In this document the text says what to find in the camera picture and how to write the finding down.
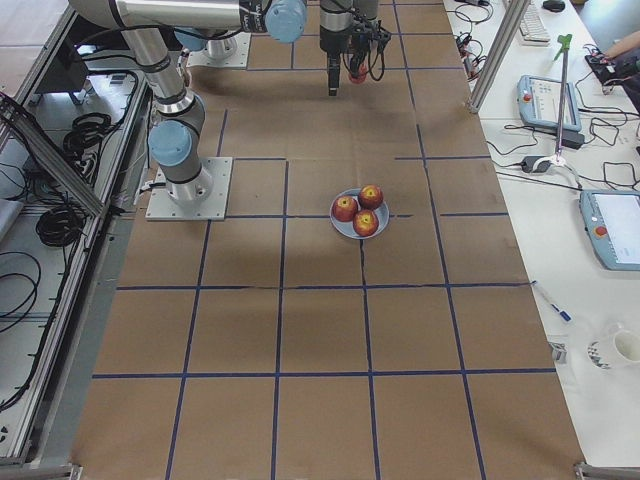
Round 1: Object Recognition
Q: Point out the blue white pen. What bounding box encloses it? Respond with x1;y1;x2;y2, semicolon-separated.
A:
531;280;572;323

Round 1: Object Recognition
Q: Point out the white mug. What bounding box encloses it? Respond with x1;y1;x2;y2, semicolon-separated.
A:
587;323;639;370

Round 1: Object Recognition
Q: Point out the near teach pendant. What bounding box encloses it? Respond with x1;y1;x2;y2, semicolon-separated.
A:
579;190;639;271

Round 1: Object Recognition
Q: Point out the long grabber stick green tip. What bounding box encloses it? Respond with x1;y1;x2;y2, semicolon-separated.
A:
550;33;573;167

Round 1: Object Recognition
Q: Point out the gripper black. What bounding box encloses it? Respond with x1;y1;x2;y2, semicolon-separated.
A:
349;19;391;68
320;0;349;96

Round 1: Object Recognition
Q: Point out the red apple back on plate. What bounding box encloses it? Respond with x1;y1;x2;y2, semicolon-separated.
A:
357;184;384;210

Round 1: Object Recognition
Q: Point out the far teach pendant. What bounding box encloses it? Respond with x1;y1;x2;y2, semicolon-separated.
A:
517;75;582;132

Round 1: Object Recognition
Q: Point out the red apple carried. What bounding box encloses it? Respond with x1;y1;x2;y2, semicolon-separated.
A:
349;64;368;84

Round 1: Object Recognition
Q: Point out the red apple left on plate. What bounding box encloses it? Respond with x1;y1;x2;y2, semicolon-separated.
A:
331;195;359;222

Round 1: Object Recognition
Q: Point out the teach pendant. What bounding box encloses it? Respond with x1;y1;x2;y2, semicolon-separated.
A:
517;75;582;132
579;190;639;271

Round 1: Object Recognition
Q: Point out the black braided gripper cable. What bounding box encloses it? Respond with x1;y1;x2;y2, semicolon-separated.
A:
344;0;389;83

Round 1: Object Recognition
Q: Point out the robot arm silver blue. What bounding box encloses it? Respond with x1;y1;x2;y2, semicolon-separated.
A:
70;1;307;207
175;1;391;77

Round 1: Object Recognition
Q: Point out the white keyboard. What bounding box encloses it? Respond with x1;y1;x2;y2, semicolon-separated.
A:
519;3;551;47

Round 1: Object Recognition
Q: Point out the red apple front on plate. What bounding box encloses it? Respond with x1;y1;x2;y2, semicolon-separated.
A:
352;209;379;237

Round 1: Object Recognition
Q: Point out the aluminium frame post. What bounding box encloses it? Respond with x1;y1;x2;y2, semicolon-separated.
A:
466;0;528;114

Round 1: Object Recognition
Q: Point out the red apple on plate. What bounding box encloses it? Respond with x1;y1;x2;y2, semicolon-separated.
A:
352;209;379;237
357;184;384;210
331;195;359;222

